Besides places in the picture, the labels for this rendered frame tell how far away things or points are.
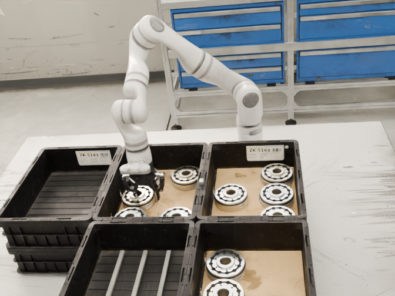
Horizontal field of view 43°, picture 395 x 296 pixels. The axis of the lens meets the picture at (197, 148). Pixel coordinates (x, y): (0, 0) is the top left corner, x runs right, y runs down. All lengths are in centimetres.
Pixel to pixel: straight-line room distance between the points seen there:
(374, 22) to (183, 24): 121
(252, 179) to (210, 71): 39
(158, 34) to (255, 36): 180
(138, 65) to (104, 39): 291
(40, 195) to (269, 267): 84
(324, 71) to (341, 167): 159
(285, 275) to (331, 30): 226
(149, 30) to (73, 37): 293
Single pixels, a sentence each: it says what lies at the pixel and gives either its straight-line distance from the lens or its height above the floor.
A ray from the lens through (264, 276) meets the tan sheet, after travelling 135.
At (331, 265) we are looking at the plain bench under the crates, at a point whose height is 70.
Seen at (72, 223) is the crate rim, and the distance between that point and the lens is 148.
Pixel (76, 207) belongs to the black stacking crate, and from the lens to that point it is 169.
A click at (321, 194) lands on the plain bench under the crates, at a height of 70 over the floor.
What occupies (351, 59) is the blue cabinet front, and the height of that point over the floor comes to 46.
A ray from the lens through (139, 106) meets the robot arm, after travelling 141.
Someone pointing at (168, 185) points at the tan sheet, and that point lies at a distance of 169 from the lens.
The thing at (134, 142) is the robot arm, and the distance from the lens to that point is 146.
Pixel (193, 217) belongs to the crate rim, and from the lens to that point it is 139.
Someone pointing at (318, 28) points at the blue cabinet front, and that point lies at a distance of 336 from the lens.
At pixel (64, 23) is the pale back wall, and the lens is 448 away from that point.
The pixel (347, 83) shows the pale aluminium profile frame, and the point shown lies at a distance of 352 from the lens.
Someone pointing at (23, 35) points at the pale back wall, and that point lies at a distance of 466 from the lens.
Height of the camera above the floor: 182
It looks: 32 degrees down
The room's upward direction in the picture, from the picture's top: 7 degrees counter-clockwise
